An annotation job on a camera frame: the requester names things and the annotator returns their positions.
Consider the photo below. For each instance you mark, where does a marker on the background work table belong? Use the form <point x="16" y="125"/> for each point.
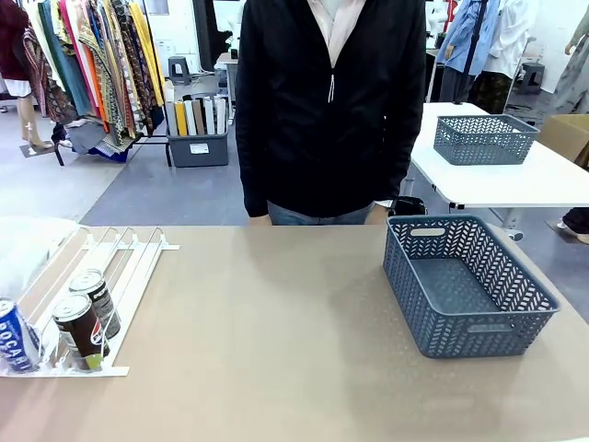
<point x="226" y="69"/>

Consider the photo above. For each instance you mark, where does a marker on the white can dispenser rack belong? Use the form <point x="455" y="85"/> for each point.
<point x="138" y="276"/>

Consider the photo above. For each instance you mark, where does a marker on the grey plastic stool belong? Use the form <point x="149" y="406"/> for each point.
<point x="530" y="77"/>
<point x="179" y="69"/>

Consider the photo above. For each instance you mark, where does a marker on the bystander leg with shoe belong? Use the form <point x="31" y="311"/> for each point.
<point x="577" y="221"/>

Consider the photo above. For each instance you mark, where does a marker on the mannequin in white shirt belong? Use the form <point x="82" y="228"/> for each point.
<point x="511" y="41"/>

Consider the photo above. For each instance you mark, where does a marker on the blue Pocari can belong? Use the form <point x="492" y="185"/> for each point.
<point x="16" y="336"/>

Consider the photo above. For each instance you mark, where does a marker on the black tripod pole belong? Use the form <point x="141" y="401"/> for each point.
<point x="474" y="37"/>

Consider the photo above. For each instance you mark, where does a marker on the mannequin in maroon top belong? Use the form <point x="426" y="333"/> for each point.
<point x="14" y="41"/>

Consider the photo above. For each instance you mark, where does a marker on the black partition panel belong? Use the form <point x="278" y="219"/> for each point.
<point x="211" y="32"/>

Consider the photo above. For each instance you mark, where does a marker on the black Pepsi can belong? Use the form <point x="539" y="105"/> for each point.
<point x="80" y="329"/>
<point x="101" y="294"/>

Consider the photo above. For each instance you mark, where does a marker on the grey plastic woven basket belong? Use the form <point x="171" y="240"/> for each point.
<point x="483" y="147"/>
<point x="442" y="331"/>

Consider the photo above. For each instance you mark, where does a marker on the white side table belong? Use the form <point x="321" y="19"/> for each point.
<point x="529" y="184"/>

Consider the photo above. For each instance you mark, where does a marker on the black clothes rack frame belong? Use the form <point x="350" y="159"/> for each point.
<point x="152" y="140"/>

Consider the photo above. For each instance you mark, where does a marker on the person's left hand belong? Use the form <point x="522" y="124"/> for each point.
<point x="379" y="216"/>

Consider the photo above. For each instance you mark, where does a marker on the brown patterned hanging garment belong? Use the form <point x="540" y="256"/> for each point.
<point x="133" y="64"/>

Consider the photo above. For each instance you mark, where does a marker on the mannequin in blue shirt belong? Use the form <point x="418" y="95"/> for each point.
<point x="465" y="37"/>

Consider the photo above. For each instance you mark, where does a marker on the brown cardboard box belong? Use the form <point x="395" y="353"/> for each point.
<point x="568" y="136"/>

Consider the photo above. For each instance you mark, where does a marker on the yellow fabric roll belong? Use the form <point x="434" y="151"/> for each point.
<point x="181" y="119"/>

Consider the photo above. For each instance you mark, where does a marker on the teal hanging garment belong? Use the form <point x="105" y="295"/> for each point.
<point x="64" y="60"/>

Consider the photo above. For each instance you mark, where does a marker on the grey storage bin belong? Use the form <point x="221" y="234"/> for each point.
<point x="198" y="149"/>

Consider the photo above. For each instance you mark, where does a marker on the yellow hanging garment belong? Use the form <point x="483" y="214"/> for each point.
<point x="147" y="50"/>

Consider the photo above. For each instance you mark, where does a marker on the light grey fabric roll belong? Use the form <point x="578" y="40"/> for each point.
<point x="209" y="116"/>

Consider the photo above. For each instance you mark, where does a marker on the mannequin in grey dress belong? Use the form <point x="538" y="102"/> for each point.
<point x="573" y="78"/>

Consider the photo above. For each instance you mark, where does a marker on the white fabric roll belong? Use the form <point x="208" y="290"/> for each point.
<point x="221" y="115"/>
<point x="190" y="118"/>

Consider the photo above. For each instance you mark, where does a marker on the person's right hand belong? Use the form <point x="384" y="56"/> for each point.
<point x="258" y="221"/>

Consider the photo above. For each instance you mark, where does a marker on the person in black jacket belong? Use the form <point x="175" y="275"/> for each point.
<point x="322" y="138"/>

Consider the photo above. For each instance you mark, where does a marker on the brown fabric roll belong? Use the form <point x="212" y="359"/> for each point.
<point x="199" y="117"/>

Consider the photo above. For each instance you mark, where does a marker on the orange hanging garment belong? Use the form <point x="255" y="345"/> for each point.
<point x="94" y="78"/>

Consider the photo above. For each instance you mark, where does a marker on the pile of folded fabric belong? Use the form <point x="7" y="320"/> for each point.
<point x="87" y="138"/>

